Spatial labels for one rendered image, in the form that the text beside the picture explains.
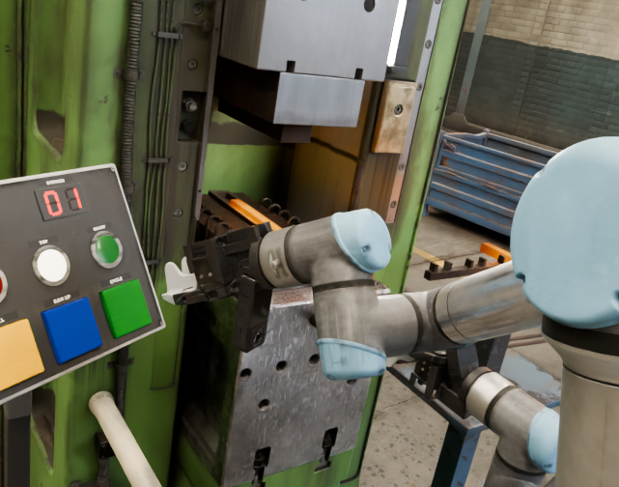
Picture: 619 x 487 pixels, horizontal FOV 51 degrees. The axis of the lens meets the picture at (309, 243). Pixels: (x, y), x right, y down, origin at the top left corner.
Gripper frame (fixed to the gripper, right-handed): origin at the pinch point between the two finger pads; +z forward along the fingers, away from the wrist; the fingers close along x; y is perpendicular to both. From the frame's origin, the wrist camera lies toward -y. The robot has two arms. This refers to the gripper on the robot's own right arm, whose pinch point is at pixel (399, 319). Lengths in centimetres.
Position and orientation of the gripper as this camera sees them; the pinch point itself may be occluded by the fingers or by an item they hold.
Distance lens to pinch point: 115.3
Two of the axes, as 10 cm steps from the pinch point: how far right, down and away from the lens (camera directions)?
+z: -5.4, -3.8, 7.5
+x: 8.2, -0.7, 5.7
